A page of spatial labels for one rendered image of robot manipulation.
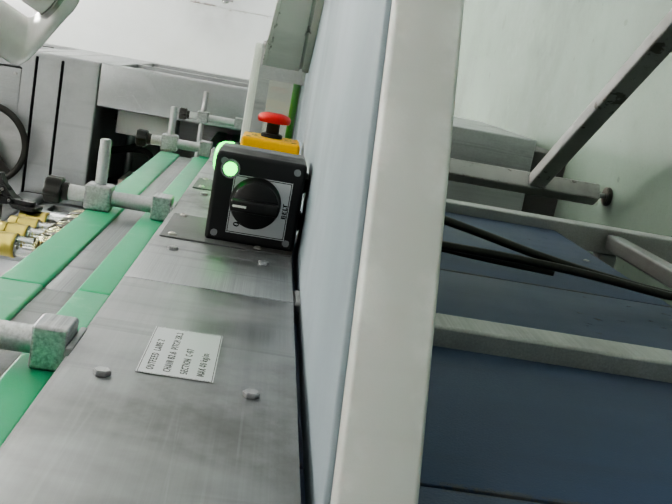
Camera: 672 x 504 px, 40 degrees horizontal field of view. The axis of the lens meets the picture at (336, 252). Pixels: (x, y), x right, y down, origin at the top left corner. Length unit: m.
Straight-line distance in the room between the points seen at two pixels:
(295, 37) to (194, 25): 3.81
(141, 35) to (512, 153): 3.09
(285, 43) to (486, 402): 0.89
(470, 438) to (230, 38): 4.69
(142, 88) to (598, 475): 2.01
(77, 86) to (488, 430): 2.00
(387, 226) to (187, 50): 4.81
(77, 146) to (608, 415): 1.98
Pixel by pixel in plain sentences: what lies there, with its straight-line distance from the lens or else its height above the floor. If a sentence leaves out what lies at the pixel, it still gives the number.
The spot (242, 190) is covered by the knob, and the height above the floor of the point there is 0.81.
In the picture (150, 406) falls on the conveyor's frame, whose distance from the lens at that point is 0.44.
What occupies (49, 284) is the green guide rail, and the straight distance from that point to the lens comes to 0.70.
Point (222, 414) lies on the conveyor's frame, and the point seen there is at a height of 0.79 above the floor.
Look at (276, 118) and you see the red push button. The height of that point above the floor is 0.79.
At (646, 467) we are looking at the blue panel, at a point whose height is 0.55.
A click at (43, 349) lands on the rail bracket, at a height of 0.89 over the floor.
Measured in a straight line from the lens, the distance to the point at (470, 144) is 2.45.
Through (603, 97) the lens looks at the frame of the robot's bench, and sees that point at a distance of 1.79.
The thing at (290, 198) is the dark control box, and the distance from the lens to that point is 0.81.
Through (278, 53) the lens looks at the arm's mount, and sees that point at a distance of 1.42.
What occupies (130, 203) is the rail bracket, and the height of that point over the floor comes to 0.92.
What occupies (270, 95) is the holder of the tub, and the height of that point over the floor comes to 0.80.
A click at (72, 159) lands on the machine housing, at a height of 1.28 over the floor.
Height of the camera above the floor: 0.79
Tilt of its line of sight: 5 degrees down
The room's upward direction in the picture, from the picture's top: 81 degrees counter-clockwise
